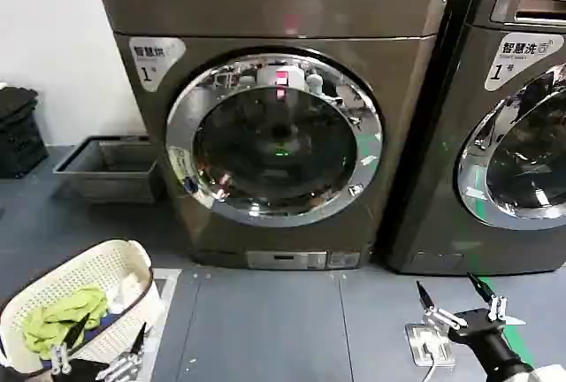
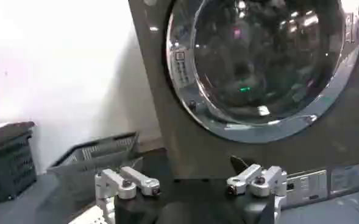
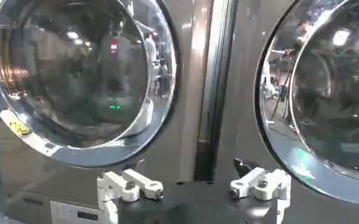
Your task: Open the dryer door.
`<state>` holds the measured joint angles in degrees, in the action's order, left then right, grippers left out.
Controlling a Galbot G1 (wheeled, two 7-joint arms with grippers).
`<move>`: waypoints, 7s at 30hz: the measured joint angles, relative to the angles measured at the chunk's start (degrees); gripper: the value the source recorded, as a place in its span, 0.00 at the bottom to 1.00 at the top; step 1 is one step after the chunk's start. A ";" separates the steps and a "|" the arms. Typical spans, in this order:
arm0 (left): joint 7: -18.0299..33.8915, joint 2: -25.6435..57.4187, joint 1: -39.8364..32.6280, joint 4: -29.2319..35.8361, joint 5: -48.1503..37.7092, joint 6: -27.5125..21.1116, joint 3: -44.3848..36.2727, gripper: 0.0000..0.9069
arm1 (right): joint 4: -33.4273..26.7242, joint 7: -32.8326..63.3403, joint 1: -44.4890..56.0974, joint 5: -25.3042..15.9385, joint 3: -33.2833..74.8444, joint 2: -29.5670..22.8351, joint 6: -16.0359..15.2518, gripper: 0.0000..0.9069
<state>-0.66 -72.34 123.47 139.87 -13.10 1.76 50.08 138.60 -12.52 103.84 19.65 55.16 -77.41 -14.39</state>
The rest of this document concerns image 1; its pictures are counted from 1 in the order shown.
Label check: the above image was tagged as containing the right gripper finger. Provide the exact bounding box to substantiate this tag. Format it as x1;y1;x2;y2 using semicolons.
416;280;469;327
467;271;509;323

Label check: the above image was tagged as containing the grey front-load dryer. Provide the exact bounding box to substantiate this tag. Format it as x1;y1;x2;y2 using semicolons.
90;0;459;271

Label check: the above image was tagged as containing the silver floor socket plate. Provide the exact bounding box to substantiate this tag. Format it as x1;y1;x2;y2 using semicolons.
404;321;457;367

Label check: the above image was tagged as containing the black flat crate stack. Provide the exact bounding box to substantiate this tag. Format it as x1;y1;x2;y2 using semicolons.
0;84;40;120

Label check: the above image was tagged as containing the large white number sticker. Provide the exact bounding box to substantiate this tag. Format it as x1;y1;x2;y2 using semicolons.
484;32;566;93

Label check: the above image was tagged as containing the green floor tape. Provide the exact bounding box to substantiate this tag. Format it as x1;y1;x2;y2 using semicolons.
478;281;566;382

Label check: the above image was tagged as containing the grey dryer with drawer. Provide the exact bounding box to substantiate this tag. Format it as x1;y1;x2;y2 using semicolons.
383;0;566;275

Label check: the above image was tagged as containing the white perforated laundry basket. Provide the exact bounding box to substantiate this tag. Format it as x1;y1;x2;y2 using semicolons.
0;239;168;375

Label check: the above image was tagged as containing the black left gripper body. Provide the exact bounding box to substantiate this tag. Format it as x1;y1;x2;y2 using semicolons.
26;356;112;382

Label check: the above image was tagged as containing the grey rectangular floor bin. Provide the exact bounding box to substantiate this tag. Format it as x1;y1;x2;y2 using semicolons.
52;134;163;204

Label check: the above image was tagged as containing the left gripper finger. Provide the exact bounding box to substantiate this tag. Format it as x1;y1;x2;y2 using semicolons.
97;321;148;382
50;311;92;375

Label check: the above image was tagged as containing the black plastic crate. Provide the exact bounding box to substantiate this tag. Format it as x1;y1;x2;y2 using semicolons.
0;114;50;180

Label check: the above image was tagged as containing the white cloth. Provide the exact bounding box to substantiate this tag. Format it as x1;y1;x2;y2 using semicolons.
105;268;146;313

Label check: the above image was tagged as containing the chrome-rimmed glass dryer door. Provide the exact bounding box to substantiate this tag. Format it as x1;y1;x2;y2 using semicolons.
456;61;566;229

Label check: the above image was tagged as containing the dark blue cloth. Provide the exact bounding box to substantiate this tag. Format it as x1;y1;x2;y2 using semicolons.
80;309;134;340

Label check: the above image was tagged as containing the white number label sticker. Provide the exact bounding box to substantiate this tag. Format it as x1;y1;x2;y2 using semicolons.
127;35;187;94

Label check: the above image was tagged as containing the light green cloth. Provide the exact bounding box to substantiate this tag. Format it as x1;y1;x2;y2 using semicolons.
21;283;110;353

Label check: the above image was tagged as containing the white floor cable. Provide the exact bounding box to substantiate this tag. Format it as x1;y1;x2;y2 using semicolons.
418;340;445;382

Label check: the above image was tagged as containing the silver metal floor frame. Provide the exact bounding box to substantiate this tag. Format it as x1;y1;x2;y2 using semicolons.
151;268;182;309

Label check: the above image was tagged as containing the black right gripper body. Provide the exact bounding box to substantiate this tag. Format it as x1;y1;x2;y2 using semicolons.
447;308;530;374

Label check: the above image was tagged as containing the round glass dryer door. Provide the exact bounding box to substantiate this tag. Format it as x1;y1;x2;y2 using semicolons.
165;45;385;229

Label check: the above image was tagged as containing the silver dryer base panel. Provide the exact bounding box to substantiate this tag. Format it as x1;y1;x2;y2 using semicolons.
246;249;360;271

